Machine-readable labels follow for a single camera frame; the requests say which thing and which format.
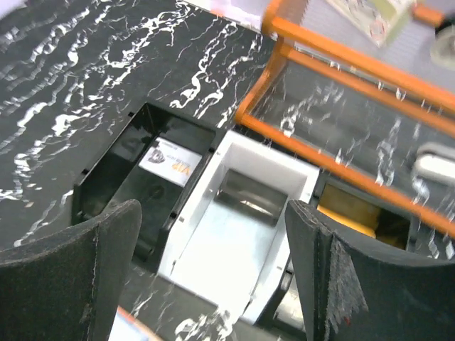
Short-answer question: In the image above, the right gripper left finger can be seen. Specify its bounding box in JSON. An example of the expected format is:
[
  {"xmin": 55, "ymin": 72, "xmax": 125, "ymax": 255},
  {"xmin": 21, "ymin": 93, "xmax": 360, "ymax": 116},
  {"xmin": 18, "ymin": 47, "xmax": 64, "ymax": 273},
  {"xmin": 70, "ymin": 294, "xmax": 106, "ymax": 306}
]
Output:
[{"xmin": 1, "ymin": 200, "xmax": 141, "ymax": 340}]

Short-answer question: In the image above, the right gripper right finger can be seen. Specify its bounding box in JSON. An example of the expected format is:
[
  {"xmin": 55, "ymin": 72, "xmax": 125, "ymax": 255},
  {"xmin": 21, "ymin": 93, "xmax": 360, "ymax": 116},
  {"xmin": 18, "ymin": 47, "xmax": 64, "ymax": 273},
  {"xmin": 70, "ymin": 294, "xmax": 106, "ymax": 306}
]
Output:
[{"xmin": 285, "ymin": 200, "xmax": 454, "ymax": 340}]

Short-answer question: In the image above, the pink leather card holder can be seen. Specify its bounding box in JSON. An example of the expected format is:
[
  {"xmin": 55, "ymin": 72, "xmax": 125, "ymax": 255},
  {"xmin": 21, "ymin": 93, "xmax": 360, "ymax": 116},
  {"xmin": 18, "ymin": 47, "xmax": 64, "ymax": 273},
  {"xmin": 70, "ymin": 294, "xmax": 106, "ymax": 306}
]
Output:
[{"xmin": 108, "ymin": 306, "xmax": 161, "ymax": 341}]

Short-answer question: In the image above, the gold card in tray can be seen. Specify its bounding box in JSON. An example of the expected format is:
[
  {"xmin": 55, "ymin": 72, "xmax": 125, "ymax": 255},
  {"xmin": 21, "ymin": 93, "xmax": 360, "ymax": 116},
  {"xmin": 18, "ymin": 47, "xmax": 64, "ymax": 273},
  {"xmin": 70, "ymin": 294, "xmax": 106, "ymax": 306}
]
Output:
[{"xmin": 317, "ymin": 185, "xmax": 381, "ymax": 238}]

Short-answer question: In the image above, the silver card in tray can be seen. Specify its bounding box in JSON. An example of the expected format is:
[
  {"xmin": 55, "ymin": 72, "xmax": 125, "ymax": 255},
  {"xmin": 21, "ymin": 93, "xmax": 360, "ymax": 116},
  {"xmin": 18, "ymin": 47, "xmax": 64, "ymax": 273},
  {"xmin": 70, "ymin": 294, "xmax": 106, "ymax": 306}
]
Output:
[{"xmin": 139, "ymin": 137, "xmax": 202, "ymax": 187}]

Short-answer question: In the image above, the right black tray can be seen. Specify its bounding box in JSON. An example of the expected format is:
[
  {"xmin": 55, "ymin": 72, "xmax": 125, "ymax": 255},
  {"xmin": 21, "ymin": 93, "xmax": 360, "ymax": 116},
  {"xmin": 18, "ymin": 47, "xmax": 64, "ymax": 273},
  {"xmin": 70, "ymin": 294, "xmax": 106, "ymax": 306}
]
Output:
[{"xmin": 259, "ymin": 171, "xmax": 454, "ymax": 340}]

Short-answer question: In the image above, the black tray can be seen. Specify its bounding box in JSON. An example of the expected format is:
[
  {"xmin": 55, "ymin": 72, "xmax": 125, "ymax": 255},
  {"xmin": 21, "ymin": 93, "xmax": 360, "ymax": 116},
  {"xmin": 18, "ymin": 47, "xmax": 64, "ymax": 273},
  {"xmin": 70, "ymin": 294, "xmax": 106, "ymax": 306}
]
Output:
[
  {"xmin": 259, "ymin": 171, "xmax": 454, "ymax": 340},
  {"xmin": 71, "ymin": 101, "xmax": 225, "ymax": 272}
]

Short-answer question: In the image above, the middle white tray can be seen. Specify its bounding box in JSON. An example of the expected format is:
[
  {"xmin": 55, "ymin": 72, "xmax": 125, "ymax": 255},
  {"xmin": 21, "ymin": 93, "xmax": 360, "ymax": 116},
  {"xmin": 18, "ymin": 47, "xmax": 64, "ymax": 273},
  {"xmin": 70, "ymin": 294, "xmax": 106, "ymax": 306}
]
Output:
[{"xmin": 159, "ymin": 131, "xmax": 319, "ymax": 323}]

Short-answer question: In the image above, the small white hole punch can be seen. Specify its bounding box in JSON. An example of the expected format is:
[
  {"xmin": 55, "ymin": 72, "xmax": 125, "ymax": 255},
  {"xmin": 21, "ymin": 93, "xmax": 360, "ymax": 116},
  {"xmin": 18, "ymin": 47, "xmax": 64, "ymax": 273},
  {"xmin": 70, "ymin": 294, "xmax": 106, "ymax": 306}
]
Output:
[{"xmin": 412, "ymin": 142, "xmax": 454, "ymax": 186}]

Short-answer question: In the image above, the left black tray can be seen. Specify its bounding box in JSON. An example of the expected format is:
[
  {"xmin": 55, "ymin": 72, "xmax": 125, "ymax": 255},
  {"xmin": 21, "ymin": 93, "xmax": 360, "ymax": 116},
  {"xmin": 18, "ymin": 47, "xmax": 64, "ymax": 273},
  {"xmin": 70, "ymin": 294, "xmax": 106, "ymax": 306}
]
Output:
[{"xmin": 71, "ymin": 101, "xmax": 225, "ymax": 272}]

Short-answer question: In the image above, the orange wooden shelf rack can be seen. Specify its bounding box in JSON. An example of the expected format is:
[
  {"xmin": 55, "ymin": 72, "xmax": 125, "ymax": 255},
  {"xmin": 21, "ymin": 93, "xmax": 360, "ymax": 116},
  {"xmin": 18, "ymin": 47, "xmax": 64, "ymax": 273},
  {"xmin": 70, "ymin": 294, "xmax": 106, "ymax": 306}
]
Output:
[{"xmin": 235, "ymin": 1, "xmax": 454, "ymax": 234}]

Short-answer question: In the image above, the white staples box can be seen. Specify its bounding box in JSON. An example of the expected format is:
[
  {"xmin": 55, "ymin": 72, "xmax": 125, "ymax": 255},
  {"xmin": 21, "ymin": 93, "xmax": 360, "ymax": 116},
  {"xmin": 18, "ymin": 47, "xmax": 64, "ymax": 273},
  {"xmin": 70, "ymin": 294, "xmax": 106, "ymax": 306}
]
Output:
[{"xmin": 327, "ymin": 0, "xmax": 417, "ymax": 47}]

